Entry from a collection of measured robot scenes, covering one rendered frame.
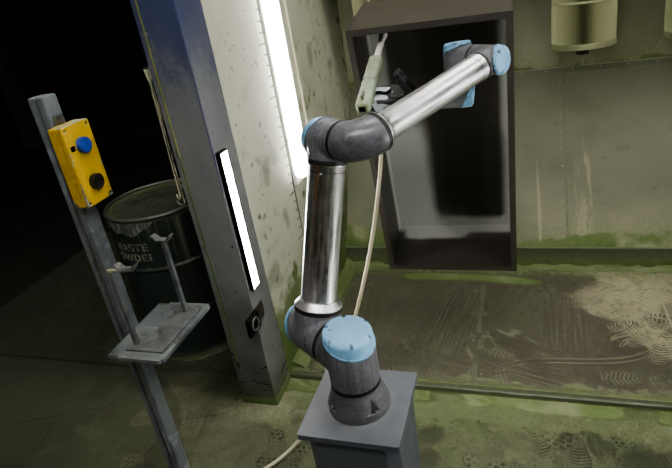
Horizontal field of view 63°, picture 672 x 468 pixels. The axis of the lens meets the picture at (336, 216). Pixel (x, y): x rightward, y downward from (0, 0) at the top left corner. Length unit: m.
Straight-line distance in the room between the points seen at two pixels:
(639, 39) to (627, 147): 0.63
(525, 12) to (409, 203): 1.43
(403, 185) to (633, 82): 1.59
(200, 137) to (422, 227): 1.35
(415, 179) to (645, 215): 1.40
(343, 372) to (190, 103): 1.15
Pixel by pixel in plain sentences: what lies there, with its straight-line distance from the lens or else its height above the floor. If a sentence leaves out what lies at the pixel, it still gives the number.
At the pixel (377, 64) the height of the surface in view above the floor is 1.52.
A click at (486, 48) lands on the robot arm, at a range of 1.82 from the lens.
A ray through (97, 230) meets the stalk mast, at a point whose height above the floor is 1.19.
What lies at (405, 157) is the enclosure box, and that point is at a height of 0.95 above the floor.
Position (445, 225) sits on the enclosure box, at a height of 0.53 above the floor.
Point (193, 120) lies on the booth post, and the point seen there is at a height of 1.41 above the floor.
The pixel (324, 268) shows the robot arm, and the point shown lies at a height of 1.05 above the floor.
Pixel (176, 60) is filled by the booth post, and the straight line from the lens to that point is 2.16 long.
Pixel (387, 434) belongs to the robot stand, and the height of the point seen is 0.64.
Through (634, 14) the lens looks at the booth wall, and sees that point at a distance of 3.75.
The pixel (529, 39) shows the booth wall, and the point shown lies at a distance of 3.71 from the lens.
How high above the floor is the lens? 1.84
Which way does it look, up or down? 24 degrees down
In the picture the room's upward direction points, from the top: 10 degrees counter-clockwise
